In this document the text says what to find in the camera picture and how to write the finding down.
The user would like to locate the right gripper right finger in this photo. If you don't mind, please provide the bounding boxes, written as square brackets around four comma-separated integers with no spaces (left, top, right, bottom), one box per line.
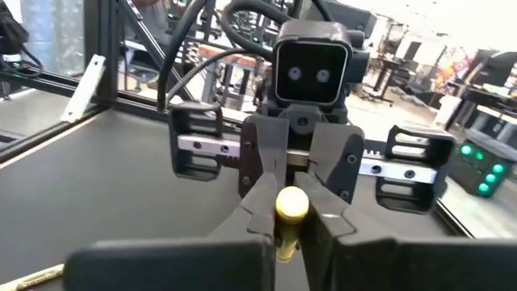
[293,171,517,291]

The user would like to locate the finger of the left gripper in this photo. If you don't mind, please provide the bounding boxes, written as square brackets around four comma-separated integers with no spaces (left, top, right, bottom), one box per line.
[309,123,367,205]
[237,115,290,199]

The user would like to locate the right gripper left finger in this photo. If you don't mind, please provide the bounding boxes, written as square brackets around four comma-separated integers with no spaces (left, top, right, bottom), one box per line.
[62,171,280,291]

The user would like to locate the yellow crayon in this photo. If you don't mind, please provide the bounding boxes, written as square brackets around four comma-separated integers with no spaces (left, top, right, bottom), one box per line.
[0,263,65,291]
[274,185,311,263]

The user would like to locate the white box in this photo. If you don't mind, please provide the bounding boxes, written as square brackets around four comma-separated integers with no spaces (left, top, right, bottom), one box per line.
[438,95,464,127]

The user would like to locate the black box with green light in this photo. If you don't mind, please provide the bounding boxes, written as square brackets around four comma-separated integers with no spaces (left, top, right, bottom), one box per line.
[448,129,517,199]

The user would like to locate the wooden workbench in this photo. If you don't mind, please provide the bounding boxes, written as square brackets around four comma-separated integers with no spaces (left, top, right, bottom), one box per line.
[197,42,275,110]

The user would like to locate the colourful cloth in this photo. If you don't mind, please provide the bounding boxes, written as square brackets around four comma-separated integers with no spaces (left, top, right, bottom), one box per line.
[434,48,473,96]

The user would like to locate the black monitor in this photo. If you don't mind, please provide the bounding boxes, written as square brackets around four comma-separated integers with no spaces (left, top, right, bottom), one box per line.
[470,50,517,88]

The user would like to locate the translucent plastic curtain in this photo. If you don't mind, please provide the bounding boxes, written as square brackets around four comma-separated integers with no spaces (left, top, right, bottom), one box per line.
[19,0,85,77]

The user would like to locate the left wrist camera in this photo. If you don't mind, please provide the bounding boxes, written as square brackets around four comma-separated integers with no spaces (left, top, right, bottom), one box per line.
[272,19,371,108]

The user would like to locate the thick black camera cable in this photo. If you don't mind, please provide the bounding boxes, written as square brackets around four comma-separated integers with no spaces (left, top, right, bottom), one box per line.
[221,0,292,62]

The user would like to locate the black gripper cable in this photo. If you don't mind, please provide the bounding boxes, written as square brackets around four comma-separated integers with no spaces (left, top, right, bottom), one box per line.
[156,0,209,113]

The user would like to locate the silver aluminium bracket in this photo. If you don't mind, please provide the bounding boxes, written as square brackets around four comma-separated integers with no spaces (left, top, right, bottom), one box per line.
[60,54,107,124]

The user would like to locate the black aluminium table frame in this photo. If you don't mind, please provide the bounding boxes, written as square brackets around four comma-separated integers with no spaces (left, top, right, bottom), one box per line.
[0,0,473,239]

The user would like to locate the black cable bundle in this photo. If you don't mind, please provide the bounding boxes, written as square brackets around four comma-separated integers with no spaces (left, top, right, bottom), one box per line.
[0,0,44,102]

